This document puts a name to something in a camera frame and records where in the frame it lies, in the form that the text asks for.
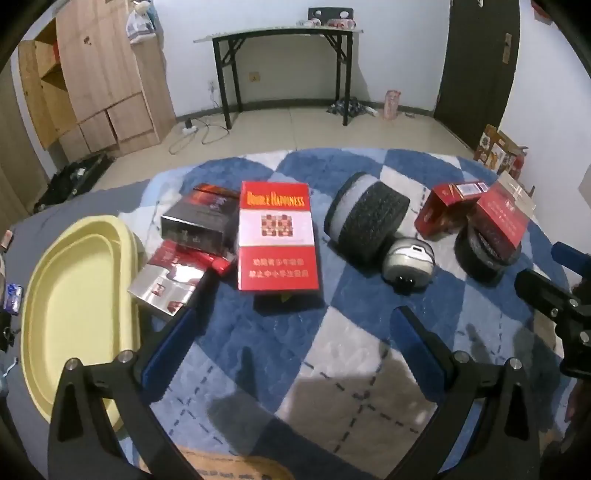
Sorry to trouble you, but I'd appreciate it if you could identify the Double Happiness red carton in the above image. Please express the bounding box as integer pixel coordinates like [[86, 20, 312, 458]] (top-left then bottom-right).
[[238, 181, 320, 293]]

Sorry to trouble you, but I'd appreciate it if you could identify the dark Huangshan cigarette box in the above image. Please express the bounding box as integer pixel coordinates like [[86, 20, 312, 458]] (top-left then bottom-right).
[[160, 183, 239, 256]]

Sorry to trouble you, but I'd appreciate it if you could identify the yellow plastic tray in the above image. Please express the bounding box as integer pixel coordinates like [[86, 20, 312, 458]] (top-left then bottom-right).
[[20, 215, 140, 421]]

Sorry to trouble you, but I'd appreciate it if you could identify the black white foam cylinder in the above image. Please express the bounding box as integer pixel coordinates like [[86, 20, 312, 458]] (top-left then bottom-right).
[[324, 172, 411, 265]]

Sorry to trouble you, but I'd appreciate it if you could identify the blue snack packet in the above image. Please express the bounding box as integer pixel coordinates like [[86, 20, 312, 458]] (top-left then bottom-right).
[[3, 283, 24, 316]]

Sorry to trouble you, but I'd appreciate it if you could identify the white power strip with cable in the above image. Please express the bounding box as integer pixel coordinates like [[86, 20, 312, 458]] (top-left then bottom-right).
[[166, 115, 233, 156]]

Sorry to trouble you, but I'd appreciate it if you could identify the red box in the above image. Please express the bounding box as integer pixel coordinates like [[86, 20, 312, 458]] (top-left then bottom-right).
[[470, 172, 536, 260]]

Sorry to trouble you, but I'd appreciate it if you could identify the pink bag on floor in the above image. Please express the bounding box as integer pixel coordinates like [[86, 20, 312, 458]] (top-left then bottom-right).
[[383, 90, 401, 120]]

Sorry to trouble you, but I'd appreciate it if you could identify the colourful cardboard box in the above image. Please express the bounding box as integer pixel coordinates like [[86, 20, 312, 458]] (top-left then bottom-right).
[[474, 124, 529, 179]]

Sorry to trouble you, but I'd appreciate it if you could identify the black foam ring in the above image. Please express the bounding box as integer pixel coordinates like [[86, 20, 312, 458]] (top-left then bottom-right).
[[454, 223, 523, 283]]

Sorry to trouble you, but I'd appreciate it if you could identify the grey mat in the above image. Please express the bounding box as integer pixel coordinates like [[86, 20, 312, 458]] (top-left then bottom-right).
[[5, 180, 148, 476]]

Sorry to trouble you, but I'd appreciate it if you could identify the wooden cabinet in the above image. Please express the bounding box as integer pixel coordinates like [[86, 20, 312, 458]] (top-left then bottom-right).
[[16, 1, 176, 163]]

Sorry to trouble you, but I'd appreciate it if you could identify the blue white checkered rug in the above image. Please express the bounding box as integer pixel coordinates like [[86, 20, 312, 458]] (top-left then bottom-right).
[[117, 147, 571, 480]]

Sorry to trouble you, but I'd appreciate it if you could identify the round white black gadget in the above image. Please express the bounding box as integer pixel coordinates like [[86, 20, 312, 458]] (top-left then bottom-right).
[[382, 237, 436, 295]]

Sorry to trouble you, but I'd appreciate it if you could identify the small red cigarette pack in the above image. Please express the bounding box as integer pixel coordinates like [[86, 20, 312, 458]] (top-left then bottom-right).
[[415, 181, 489, 239]]

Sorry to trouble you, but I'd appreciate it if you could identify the dark brown door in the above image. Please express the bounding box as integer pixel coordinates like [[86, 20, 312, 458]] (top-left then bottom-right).
[[434, 0, 520, 150]]

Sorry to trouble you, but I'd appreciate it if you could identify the black folding table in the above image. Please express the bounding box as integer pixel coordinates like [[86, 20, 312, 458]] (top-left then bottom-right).
[[195, 26, 360, 128]]

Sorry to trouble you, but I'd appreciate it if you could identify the red silver cigarette carton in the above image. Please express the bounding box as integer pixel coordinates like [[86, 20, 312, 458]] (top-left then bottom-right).
[[128, 240, 235, 318]]

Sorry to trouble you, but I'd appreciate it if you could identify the black case on floor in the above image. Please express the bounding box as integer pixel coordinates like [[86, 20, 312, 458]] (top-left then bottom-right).
[[33, 153, 114, 214]]

